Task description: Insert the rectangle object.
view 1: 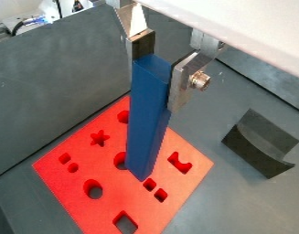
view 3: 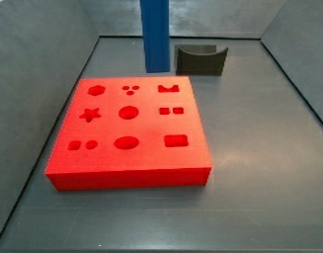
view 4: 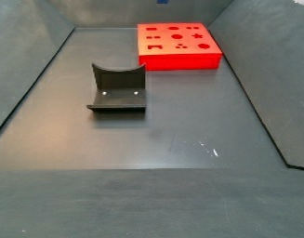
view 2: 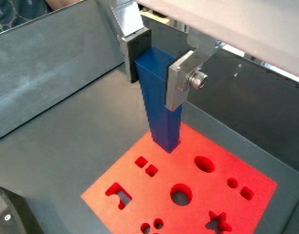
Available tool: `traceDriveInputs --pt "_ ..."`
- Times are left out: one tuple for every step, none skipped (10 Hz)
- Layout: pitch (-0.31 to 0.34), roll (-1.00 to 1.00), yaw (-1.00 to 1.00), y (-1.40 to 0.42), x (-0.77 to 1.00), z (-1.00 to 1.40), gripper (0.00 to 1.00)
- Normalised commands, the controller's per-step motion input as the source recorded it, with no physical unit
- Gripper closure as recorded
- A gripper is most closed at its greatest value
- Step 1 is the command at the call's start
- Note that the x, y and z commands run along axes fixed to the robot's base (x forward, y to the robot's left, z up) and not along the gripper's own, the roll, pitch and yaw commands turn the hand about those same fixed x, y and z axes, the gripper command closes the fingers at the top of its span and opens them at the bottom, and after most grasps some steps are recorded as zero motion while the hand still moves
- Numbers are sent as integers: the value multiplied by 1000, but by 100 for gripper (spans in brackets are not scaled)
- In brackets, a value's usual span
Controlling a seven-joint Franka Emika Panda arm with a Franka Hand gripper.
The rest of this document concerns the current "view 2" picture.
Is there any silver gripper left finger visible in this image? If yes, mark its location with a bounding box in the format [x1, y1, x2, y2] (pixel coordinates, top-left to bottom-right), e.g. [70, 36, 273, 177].
[108, 0, 151, 83]

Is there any blue rectangular block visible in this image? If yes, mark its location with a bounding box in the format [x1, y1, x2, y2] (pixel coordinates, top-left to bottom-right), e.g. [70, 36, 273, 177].
[135, 47, 181, 153]

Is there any person in dark shirt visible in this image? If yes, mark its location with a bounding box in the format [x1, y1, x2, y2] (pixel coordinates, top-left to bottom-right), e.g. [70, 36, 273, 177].
[0, 0, 80, 33]

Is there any black curved bracket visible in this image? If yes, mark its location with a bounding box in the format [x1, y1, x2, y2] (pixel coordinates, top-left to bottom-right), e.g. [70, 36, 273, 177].
[0, 186, 44, 234]

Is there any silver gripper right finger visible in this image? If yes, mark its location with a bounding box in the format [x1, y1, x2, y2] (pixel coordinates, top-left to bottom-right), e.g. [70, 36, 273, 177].
[164, 27, 224, 112]

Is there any red shape sorter board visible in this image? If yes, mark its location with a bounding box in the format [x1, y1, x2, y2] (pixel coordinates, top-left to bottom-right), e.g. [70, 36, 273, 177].
[81, 124, 278, 234]

